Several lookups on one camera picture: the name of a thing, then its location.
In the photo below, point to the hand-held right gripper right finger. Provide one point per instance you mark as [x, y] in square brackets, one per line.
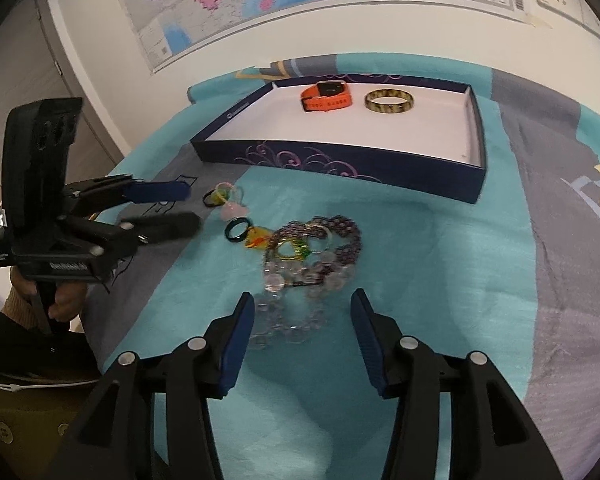
[367, 340]

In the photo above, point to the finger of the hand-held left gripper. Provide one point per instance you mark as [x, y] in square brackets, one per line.
[157, 191]
[170, 225]

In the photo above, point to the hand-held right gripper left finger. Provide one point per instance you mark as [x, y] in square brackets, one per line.
[237, 340]

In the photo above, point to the navy jewelry box tray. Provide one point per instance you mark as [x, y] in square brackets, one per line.
[380, 135]

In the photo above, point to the person's left forearm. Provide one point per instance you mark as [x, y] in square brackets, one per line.
[12, 310]

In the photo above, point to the person's left hand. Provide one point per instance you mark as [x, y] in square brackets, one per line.
[72, 300]

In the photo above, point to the grey wardrobe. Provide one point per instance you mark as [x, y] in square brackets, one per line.
[20, 60]

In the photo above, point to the teal grey printed blanket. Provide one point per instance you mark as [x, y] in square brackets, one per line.
[455, 260]

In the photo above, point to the orange smartwatch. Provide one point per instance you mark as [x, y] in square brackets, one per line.
[325, 102]

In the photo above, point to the person's dark olive jacket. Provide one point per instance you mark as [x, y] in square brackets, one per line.
[30, 435]

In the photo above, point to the yellow brown bangle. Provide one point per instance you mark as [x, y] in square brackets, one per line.
[387, 109]

